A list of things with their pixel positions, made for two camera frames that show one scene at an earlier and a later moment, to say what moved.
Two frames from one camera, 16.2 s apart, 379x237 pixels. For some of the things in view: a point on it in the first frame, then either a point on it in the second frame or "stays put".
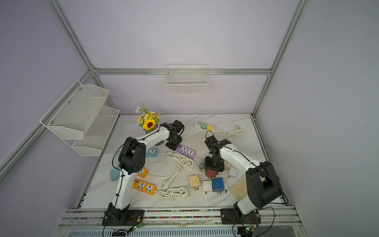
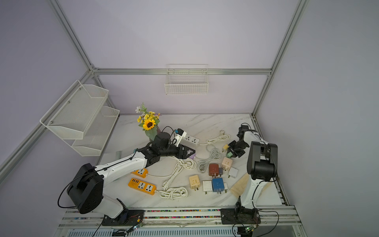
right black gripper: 207,163 → 235,154
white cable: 183,162 stays put
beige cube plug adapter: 194,182 stays put
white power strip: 198,124 → 190,139
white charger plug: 207,186 stays put
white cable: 173,193 stays put
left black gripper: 173,147 → 184,155
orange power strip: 144,187 stays put
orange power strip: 143,173 stays put
